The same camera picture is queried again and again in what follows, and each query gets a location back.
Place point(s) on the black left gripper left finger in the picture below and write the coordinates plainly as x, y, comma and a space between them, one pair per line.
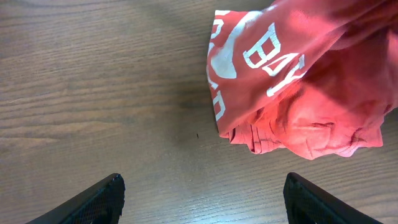
103, 202

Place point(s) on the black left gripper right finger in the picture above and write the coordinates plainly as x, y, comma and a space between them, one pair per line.
305, 203

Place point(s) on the orange red t-shirt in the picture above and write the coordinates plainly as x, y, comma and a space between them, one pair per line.
314, 76

